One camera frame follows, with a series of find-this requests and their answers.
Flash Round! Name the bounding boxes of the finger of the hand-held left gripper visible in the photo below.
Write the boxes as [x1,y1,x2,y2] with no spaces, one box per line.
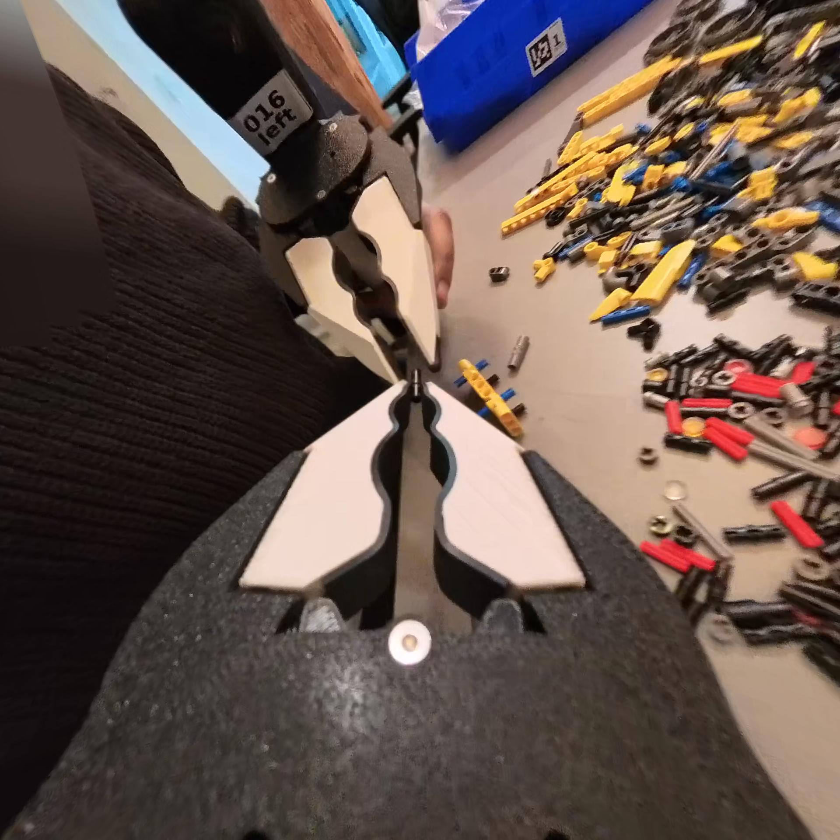
[354,177,442,368]
[284,236,404,386]

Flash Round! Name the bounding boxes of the clear plastic bag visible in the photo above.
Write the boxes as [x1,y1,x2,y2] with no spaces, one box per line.
[415,0,476,56]

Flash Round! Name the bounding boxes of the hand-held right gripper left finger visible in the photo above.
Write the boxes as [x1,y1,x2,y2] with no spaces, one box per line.
[238,381,411,618]

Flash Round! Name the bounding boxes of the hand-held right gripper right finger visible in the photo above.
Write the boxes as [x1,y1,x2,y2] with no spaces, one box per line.
[423,381,587,618]

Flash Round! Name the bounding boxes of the pile of yellow grey beams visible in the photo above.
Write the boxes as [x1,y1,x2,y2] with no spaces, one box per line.
[500,0,840,329]

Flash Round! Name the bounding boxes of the person's left hand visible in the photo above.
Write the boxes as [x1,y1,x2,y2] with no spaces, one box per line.
[420,202,455,311]

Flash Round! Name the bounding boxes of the yellow toy beam blue pins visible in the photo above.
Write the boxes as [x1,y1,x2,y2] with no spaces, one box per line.
[457,357,527,439]

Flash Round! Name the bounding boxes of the blue plastic bin with tag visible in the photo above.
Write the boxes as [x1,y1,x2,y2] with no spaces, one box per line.
[403,0,657,153]

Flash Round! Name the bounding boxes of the pile of black red pins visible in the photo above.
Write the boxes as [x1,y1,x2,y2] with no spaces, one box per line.
[640,331,840,686]

